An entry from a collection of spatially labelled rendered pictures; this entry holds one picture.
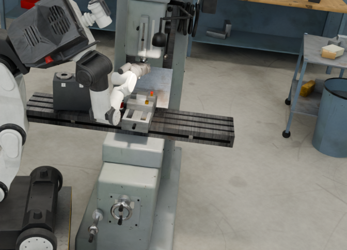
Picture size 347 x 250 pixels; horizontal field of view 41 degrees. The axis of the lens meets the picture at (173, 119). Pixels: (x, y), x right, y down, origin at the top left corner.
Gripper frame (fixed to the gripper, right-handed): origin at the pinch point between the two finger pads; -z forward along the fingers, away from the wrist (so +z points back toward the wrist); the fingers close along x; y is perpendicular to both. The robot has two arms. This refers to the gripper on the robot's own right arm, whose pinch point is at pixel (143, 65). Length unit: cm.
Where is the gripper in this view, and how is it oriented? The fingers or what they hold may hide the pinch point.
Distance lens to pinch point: 262.8
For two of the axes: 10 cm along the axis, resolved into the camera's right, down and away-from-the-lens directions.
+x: -9.2, -2.7, 2.7
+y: -1.1, 8.7, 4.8
